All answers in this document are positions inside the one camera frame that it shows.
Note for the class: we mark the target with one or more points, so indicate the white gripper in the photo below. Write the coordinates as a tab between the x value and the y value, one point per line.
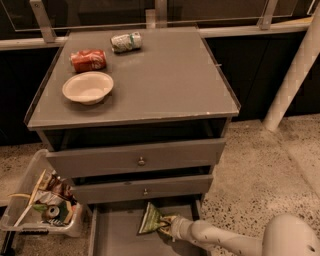
181	227

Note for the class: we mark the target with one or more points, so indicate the green jalapeno chip bag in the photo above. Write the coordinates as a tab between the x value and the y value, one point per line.
151	220

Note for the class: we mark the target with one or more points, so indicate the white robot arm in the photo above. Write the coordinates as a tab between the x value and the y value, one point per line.
284	235

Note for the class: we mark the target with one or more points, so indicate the grey middle drawer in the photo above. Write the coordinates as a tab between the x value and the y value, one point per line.
133	190

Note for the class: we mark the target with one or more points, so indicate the grey open bottom drawer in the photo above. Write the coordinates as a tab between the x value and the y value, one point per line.
115	229

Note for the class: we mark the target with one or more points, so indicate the round top drawer knob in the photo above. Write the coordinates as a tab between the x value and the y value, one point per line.
141	161

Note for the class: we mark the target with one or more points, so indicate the grey top drawer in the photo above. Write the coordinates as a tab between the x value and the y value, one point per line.
124	159

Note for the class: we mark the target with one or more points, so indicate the grey drawer cabinet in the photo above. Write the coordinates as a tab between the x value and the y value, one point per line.
169	91

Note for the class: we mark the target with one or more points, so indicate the crumpled brown snack wrapper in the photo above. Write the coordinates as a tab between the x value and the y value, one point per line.
51	190

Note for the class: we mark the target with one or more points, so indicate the clear plastic trash bin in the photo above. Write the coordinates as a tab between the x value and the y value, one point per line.
21	216

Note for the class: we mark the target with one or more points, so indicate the white paper bowl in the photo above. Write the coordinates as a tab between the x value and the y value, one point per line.
88	88

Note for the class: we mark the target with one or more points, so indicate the red cola can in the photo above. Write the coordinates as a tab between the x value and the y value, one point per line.
88	60

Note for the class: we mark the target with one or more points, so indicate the white green soda can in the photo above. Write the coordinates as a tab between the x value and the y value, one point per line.
126	42

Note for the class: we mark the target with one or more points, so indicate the white slanted pole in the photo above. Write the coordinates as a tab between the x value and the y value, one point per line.
301	64

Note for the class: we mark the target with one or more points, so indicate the metal glass railing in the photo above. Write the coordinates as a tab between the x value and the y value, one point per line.
31	24

